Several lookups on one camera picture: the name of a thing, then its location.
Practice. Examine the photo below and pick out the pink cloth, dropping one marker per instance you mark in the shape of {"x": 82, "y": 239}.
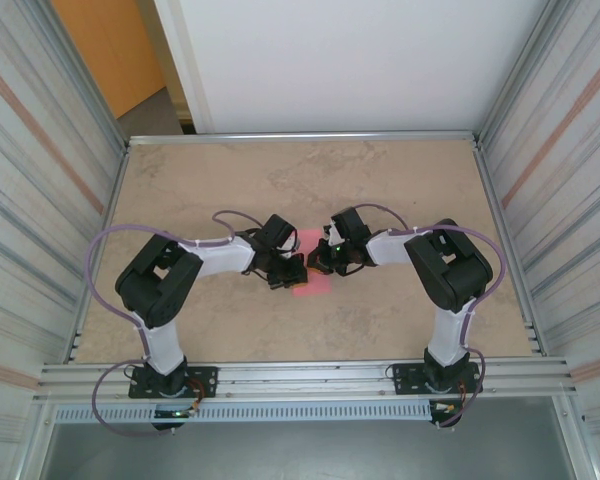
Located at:
{"x": 320, "y": 287}

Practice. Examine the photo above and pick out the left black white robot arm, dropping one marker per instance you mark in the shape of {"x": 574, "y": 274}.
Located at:
{"x": 155, "y": 280}

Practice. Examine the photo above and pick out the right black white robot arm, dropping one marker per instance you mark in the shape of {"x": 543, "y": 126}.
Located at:
{"x": 450, "y": 270}

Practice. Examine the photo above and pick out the grey metal sheet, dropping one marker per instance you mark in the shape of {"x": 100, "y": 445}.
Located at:
{"x": 305, "y": 450}

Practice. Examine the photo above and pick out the orange door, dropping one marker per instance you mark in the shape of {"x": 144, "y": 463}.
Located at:
{"x": 110, "y": 50}

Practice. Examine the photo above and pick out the wide aluminium mounting rail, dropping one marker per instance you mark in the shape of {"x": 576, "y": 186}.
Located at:
{"x": 305, "y": 380}

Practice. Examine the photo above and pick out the aluminium table edge rail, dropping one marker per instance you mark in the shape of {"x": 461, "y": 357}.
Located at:
{"x": 305, "y": 137}
{"x": 492, "y": 200}
{"x": 116, "y": 190}

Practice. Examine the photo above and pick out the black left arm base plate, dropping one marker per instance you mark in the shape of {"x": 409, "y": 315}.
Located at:
{"x": 205, "y": 380}

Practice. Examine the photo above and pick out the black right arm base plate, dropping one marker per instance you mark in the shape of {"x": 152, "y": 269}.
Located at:
{"x": 405, "y": 377}

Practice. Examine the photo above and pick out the white door frame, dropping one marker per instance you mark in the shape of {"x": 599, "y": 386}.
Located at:
{"x": 180, "y": 65}

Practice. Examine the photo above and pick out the aluminium frame post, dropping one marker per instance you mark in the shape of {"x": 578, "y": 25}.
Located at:
{"x": 82, "y": 75}
{"x": 517, "y": 75}

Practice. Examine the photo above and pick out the corrugated enclosure side panel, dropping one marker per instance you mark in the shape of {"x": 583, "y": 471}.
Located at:
{"x": 10, "y": 200}
{"x": 590, "y": 200}

